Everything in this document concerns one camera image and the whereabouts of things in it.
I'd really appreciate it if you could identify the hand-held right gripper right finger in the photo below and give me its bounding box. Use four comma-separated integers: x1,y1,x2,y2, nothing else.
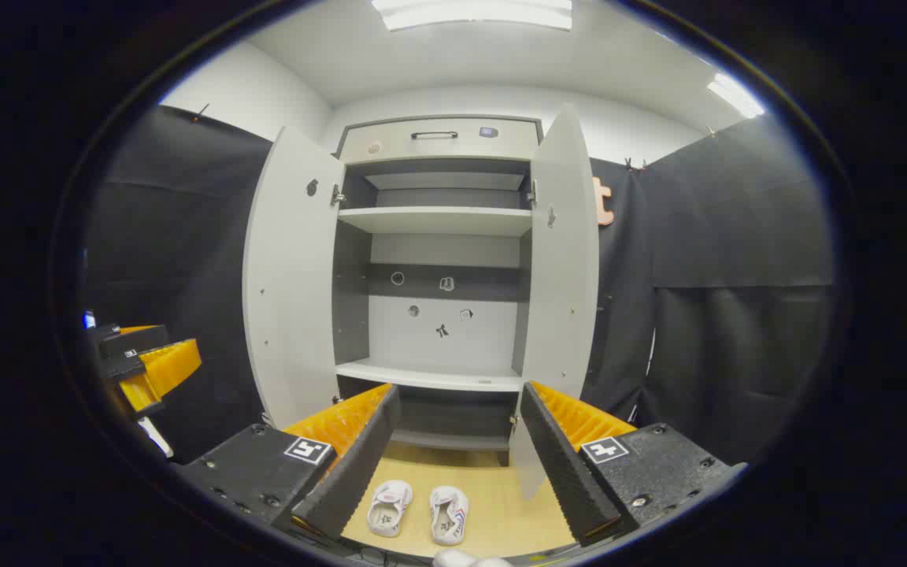
518,380,747,548

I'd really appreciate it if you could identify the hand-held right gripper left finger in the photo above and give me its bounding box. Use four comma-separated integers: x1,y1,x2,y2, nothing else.
178,384,402,540

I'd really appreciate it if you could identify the white shoe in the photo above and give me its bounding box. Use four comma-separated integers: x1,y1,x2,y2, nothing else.
367,480,413,538
430,486,470,546

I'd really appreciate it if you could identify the grey shoe cabinet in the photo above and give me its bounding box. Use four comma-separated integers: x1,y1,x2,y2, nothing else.
331,117,545,467

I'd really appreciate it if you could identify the grey cabinet drawer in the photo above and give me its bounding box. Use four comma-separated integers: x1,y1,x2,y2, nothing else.
339,118,541,164

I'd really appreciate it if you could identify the black backdrop cloth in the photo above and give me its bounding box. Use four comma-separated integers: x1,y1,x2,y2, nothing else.
83,105,836,465

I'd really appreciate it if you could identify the ceiling light panel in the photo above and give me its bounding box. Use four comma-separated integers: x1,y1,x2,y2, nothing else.
371,0,572,32
707,72,765,119

